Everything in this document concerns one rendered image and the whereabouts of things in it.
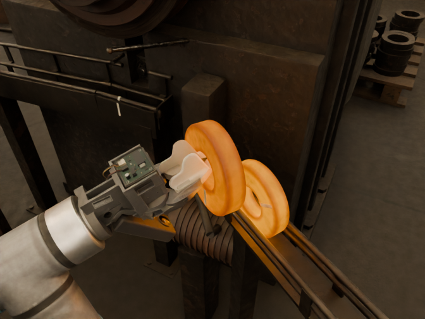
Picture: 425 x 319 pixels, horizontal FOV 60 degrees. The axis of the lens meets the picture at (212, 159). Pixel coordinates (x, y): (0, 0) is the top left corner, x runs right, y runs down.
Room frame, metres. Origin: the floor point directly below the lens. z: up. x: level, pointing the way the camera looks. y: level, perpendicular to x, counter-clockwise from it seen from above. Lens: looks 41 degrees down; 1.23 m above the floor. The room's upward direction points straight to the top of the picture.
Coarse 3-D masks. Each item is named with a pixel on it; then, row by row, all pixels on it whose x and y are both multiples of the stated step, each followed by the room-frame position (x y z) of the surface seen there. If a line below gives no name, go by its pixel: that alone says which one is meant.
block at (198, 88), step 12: (192, 84) 0.76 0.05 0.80; (204, 84) 0.76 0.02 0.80; (216, 84) 0.76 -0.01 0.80; (192, 96) 0.73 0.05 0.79; (204, 96) 0.72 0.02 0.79; (216, 96) 0.74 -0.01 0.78; (192, 108) 0.73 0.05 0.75; (204, 108) 0.72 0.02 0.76; (216, 108) 0.74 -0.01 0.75; (192, 120) 0.73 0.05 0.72; (204, 120) 0.72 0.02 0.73; (216, 120) 0.74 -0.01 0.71
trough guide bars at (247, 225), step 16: (240, 224) 0.47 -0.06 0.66; (288, 224) 0.44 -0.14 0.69; (256, 240) 0.42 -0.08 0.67; (304, 240) 0.40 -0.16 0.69; (272, 256) 0.38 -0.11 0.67; (320, 256) 0.36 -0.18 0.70; (288, 272) 0.34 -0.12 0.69; (336, 272) 0.33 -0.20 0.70; (304, 288) 0.30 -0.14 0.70; (336, 288) 0.33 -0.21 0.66; (352, 288) 0.30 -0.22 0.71; (304, 304) 0.29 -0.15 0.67; (320, 304) 0.27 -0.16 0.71; (368, 304) 0.27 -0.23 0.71
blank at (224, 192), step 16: (192, 128) 0.47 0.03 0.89; (208, 128) 0.44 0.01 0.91; (224, 128) 0.45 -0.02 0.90; (192, 144) 0.47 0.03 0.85; (208, 144) 0.42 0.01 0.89; (224, 144) 0.42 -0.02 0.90; (208, 160) 0.42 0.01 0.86; (224, 160) 0.39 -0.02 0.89; (240, 160) 0.40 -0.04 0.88; (224, 176) 0.38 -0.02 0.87; (240, 176) 0.39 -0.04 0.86; (208, 192) 0.42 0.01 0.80; (224, 192) 0.38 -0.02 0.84; (240, 192) 0.38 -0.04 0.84; (208, 208) 0.42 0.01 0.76; (224, 208) 0.37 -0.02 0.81
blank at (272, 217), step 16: (256, 160) 0.52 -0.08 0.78; (256, 176) 0.47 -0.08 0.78; (272, 176) 0.48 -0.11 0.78; (256, 192) 0.47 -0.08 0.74; (272, 192) 0.45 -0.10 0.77; (240, 208) 0.50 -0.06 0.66; (256, 208) 0.49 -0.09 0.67; (272, 208) 0.43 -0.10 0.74; (288, 208) 0.44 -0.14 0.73; (256, 224) 0.46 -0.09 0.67; (272, 224) 0.43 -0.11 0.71
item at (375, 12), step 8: (376, 0) 1.48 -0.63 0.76; (376, 8) 1.61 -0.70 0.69; (376, 16) 1.76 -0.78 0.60; (368, 24) 1.47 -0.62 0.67; (368, 32) 1.52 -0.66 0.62; (368, 40) 1.66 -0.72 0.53; (360, 48) 1.48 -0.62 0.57; (368, 48) 1.84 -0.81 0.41; (360, 56) 1.50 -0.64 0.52; (360, 64) 1.61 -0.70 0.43; (352, 80) 1.51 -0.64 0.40; (352, 88) 1.54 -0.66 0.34
